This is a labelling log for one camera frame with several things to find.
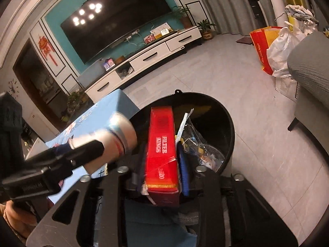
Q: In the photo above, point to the grey sofa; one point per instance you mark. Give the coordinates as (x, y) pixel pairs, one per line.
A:
(311, 64)

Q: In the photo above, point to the leafy floor plant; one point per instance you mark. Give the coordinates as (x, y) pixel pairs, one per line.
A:
(75, 103)

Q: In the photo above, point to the white paper cup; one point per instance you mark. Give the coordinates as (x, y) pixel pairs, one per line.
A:
(113, 139)

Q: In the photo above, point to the light blue tablecloth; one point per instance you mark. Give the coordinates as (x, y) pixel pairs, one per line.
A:
(84, 126)

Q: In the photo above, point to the black tower speaker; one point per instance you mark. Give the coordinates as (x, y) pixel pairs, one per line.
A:
(255, 6)

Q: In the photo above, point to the red cigarette carton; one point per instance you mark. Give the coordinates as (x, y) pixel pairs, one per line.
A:
(160, 154)

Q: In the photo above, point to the red flat pack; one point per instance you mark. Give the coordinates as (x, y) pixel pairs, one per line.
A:
(149, 39)

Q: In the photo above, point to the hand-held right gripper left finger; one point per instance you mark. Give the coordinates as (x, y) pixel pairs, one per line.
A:
(113, 198)

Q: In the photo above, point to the red wall ornament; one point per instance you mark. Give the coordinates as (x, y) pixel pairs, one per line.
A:
(47, 49)

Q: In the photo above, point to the black trash bin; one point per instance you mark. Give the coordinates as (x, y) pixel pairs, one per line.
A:
(218, 123)

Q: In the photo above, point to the white plastic bag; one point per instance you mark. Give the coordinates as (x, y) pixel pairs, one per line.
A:
(280, 51)

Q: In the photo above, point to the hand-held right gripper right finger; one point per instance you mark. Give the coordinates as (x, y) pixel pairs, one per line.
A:
(184, 172)

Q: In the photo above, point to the crumpled grey white cloth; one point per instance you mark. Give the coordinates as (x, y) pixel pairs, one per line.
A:
(300, 14)

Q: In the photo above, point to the tall potted plant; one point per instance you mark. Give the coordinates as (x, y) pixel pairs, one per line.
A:
(183, 18)

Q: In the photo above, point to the clear plastic bag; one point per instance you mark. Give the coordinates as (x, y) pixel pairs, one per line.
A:
(195, 139)

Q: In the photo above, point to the small potted plant brown pot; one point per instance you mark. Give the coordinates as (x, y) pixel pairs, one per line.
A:
(206, 32)

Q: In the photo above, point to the white TV cabinet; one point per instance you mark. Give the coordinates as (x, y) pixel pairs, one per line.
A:
(151, 56)

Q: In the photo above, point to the black television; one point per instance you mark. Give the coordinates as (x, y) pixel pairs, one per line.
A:
(110, 23)

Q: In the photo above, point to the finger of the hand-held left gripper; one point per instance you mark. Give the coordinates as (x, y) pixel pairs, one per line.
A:
(87, 150)

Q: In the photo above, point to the red shopping bag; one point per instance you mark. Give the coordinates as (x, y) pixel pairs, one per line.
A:
(259, 46)

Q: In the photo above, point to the grey frosted panel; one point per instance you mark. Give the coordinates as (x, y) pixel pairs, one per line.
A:
(91, 72)

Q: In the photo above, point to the grey curtain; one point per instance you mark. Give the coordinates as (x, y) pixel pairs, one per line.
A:
(226, 2)

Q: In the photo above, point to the person's left hand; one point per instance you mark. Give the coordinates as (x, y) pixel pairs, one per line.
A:
(18, 216)

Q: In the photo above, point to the purple small box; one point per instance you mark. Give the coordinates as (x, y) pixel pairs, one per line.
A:
(108, 64)

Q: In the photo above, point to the dark flat floor board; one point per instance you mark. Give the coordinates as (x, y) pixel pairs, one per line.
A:
(244, 40)

